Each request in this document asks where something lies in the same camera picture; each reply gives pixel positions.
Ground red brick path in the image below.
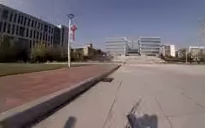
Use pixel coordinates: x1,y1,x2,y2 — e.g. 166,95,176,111
0,63,120,116

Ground grass strip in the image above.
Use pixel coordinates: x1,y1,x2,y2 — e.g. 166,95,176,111
0,62,92,80

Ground pale wide steps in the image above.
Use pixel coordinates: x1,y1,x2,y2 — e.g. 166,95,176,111
113,54,166,65

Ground robot's own part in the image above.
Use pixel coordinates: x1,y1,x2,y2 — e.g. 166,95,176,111
63,116,79,128

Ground grey stone kerb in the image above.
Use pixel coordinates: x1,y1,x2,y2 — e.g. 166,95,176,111
0,64,122,128

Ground row of small trees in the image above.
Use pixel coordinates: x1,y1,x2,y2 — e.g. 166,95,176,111
175,49,205,65

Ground long grey office building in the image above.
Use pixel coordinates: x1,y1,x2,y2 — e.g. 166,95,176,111
0,0,70,51

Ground white buildings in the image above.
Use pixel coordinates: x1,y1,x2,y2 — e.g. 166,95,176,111
160,43,205,60

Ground pole with red banner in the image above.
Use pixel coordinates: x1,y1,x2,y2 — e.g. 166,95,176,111
66,13,79,69

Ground grey concrete plaza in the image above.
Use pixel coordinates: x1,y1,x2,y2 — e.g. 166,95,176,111
31,62,205,128

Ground low beige building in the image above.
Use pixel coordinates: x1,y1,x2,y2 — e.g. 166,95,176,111
70,43,105,62

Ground glass-fronted building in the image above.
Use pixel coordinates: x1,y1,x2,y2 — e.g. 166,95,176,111
104,35,162,57

